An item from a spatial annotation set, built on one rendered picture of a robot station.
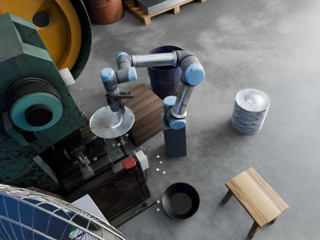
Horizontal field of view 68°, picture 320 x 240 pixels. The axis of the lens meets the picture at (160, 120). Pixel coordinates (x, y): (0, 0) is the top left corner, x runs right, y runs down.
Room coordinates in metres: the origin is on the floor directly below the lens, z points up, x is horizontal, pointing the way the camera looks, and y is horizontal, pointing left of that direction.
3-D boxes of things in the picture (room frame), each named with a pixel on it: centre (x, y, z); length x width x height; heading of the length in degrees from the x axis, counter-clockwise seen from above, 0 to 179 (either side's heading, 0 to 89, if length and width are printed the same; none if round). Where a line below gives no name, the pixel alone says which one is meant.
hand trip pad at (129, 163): (0.71, 0.22, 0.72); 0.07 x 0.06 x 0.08; 113
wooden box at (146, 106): (1.58, 0.19, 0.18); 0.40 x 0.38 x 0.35; 119
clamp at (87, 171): (0.76, 0.49, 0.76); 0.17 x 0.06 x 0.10; 23
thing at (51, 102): (0.92, 0.56, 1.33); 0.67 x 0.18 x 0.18; 23
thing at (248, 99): (1.39, -0.85, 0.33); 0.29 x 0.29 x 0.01
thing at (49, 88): (0.68, 0.48, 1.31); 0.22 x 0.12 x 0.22; 113
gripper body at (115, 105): (1.05, 0.25, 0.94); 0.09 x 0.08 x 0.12; 113
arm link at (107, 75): (1.06, 0.24, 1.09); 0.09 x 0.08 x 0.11; 96
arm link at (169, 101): (1.22, -0.10, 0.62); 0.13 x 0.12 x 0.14; 6
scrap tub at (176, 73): (2.02, -0.16, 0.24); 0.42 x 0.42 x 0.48
